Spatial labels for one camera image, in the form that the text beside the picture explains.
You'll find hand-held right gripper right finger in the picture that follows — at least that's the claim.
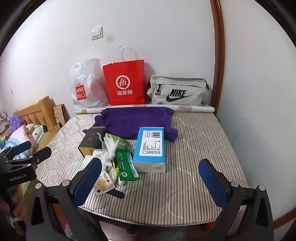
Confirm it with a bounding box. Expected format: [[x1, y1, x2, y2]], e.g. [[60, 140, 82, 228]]
[[198, 159, 274, 241]]

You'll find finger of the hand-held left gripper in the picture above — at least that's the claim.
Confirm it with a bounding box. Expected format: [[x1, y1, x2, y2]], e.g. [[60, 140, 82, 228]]
[[6, 147, 52, 166], [0, 141, 32, 160]]

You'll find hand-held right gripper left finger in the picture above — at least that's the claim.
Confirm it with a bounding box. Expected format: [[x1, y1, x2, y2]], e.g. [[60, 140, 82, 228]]
[[26, 158, 109, 241]]

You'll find fruit print packet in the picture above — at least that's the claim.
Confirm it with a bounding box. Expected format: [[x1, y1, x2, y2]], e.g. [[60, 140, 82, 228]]
[[92, 173, 116, 196]]

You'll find light green tissue pack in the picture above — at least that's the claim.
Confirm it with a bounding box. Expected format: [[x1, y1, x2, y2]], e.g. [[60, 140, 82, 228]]
[[104, 133, 128, 149]]

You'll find person's left hand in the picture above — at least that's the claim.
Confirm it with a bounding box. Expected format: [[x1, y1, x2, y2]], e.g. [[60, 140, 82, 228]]
[[13, 184, 25, 217]]

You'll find pastel striped pillow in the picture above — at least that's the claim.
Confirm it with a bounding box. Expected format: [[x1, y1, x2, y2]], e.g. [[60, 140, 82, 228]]
[[3, 126, 33, 153]]

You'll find white spotted plush toy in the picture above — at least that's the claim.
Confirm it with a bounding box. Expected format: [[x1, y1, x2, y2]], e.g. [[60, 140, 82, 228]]
[[24, 124, 44, 139]]

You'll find purple plush toy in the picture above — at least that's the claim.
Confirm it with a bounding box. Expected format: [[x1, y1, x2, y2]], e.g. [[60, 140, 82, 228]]
[[9, 115, 25, 131]]

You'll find striped mattress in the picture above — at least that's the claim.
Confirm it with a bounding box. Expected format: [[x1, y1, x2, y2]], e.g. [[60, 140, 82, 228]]
[[35, 109, 249, 225]]

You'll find dark green gold box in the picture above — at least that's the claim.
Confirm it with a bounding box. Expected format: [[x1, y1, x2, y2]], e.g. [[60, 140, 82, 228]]
[[78, 126, 107, 156]]

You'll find green packet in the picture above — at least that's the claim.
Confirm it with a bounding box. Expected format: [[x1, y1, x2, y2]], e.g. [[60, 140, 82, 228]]
[[114, 148, 141, 181]]

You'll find brown patterned book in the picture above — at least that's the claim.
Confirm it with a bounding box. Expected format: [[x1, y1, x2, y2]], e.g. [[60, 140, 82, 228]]
[[53, 104, 67, 127]]

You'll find wooden headboard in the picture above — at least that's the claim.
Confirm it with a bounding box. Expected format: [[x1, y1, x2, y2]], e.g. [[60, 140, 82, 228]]
[[14, 96, 58, 133]]

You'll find blue tissue box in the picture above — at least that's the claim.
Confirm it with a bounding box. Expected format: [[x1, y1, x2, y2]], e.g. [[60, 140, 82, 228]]
[[132, 127, 167, 173]]

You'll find purple towel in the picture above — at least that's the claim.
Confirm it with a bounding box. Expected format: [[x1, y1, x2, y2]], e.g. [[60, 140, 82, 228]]
[[83, 107, 178, 142]]

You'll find rolled printed paper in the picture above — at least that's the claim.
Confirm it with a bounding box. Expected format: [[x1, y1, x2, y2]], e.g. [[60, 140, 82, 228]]
[[73, 104, 215, 114]]

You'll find white plastic shopping bag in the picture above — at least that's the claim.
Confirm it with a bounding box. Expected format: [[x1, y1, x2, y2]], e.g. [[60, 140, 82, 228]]
[[70, 58, 109, 109]]

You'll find grey waist bag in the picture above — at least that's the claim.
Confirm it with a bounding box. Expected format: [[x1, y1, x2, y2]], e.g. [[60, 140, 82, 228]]
[[146, 75, 212, 106]]

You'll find red paper bag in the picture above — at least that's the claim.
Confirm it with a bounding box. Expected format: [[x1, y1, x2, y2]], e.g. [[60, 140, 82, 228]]
[[102, 45, 147, 106]]

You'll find wooden door frame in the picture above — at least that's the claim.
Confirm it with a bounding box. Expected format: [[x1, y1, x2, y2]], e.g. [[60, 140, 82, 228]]
[[210, 0, 225, 114]]

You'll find white wall switch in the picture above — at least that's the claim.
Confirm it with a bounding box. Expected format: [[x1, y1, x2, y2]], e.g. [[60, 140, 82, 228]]
[[90, 27, 103, 40]]

